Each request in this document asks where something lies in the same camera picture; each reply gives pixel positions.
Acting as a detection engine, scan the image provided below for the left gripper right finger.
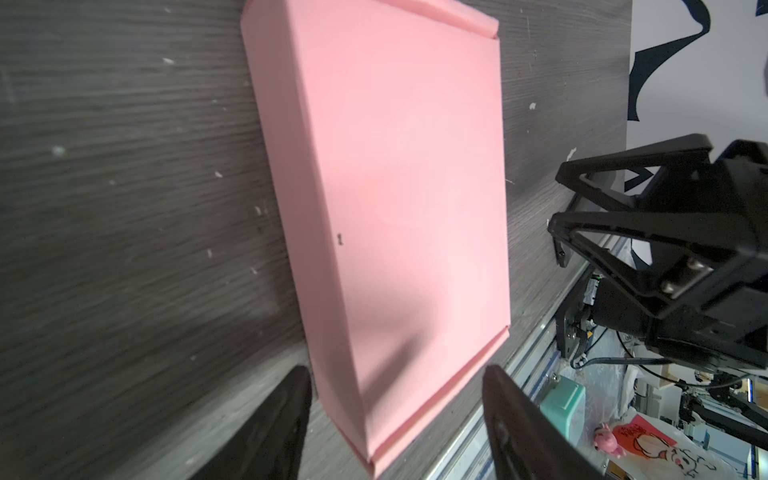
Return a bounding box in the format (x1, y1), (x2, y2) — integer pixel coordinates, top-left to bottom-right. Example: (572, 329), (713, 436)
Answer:
(482, 364), (602, 480)

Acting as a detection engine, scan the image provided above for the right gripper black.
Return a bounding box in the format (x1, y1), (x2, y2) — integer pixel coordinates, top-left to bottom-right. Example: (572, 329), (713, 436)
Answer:
(548, 134), (767, 369)

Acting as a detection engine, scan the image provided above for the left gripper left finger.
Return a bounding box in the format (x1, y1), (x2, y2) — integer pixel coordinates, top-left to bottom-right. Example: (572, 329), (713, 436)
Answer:
(193, 366), (312, 480)

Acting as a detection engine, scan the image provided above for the pink paper box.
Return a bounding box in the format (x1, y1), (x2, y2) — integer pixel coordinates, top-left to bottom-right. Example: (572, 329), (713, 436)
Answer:
(241, 1), (511, 477)

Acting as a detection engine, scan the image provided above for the teal square clock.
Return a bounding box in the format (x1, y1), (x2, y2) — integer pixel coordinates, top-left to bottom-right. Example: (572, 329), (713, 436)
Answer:
(539, 375), (587, 446)

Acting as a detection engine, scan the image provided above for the pink small toy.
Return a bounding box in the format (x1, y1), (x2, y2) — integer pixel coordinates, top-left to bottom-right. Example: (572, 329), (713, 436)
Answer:
(593, 423), (626, 458)

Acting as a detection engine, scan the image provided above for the red printed card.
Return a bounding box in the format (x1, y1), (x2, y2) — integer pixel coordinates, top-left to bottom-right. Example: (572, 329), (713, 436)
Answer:
(612, 414), (676, 460)

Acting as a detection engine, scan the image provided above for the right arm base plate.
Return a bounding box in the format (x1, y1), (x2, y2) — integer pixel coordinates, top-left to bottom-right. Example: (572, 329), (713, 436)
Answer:
(554, 268), (601, 361)

